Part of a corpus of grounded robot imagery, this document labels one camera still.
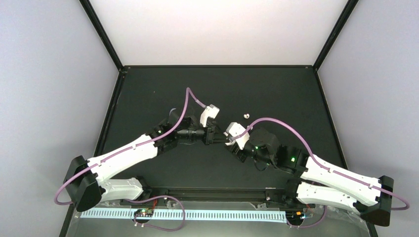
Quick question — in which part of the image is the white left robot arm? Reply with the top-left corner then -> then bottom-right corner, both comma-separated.
63,105 -> 226,212

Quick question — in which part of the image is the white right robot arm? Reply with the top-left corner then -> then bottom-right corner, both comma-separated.
224,126 -> 394,227

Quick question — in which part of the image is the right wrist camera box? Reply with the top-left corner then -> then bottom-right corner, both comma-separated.
225,122 -> 250,149

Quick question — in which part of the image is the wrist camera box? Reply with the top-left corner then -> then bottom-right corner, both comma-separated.
200,104 -> 220,127
225,122 -> 250,149

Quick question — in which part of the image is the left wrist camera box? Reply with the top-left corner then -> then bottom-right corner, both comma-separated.
200,104 -> 220,127

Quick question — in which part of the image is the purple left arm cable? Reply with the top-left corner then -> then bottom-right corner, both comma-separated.
54,87 -> 208,206

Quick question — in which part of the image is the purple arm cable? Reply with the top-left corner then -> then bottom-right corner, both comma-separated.
230,117 -> 411,211
54,87 -> 208,206

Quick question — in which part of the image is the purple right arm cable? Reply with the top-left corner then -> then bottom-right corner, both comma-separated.
230,117 -> 411,211

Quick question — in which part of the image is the white slotted cable duct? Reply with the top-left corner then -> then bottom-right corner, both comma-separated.
80,208 -> 287,223

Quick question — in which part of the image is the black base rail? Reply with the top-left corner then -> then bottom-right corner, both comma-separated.
135,187 -> 315,211

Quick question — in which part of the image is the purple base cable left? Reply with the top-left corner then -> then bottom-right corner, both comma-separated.
126,195 -> 187,233

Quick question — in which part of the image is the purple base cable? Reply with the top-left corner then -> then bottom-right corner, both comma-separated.
286,206 -> 328,229
126,195 -> 187,233

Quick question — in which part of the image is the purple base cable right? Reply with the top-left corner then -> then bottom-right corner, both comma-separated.
286,206 -> 328,229

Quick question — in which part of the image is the black enclosure frame post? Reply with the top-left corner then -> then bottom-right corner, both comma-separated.
79,0 -> 124,71

